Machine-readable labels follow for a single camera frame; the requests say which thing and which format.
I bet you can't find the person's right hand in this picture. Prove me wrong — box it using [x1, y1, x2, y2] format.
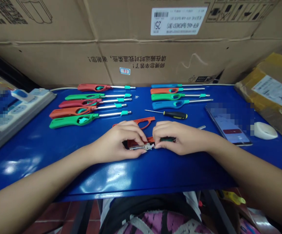
[152, 121, 212, 156]

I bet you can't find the person's left hand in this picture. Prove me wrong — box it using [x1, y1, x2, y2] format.
[92, 121, 149, 164]

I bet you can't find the silver metal lighter insert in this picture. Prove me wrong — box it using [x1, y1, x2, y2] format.
[129, 144, 154, 151]

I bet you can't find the black and yellow screwdriver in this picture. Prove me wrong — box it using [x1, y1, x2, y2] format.
[144, 109, 189, 120]

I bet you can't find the empty orange lighter shell half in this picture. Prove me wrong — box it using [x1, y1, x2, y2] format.
[112, 117, 156, 130]

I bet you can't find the plain blue stick lighter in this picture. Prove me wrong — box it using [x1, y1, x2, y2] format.
[152, 98, 214, 111]

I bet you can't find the green stick lighter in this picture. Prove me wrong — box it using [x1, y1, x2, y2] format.
[151, 93, 211, 102]
[65, 93, 132, 101]
[49, 110, 132, 130]

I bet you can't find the smartphone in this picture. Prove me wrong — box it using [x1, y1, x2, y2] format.
[205, 102, 256, 147]

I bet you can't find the orange stick lighter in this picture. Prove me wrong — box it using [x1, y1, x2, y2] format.
[150, 87, 205, 95]
[49, 103, 128, 120]

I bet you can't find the blue lighter with teal trigger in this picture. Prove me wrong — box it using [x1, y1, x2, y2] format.
[151, 83, 206, 89]

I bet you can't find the dark red stick lighter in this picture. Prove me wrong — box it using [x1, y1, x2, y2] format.
[58, 97, 132, 109]

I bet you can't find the coral red stick lighter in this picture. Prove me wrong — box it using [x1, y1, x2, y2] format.
[77, 83, 136, 92]

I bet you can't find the yellow plastic object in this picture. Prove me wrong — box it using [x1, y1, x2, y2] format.
[221, 191, 246, 204]

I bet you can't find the person's body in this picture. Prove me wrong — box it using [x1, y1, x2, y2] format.
[99, 194, 261, 234]

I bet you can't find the white oval plastic object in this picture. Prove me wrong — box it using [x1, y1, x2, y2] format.
[253, 122, 278, 140]

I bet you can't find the printed cardboard box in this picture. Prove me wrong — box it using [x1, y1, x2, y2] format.
[0, 35, 282, 89]

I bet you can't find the yellow taped parcel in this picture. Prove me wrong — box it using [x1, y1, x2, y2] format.
[234, 52, 282, 141]

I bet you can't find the grey power strip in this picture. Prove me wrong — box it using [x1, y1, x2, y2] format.
[0, 88, 57, 160]

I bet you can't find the blue and white plug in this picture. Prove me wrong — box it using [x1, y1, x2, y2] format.
[11, 88, 35, 102]

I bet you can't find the large labelled cardboard box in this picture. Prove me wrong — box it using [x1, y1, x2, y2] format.
[0, 0, 282, 46]

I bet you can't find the white power cable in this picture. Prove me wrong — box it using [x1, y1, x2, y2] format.
[49, 86, 80, 94]

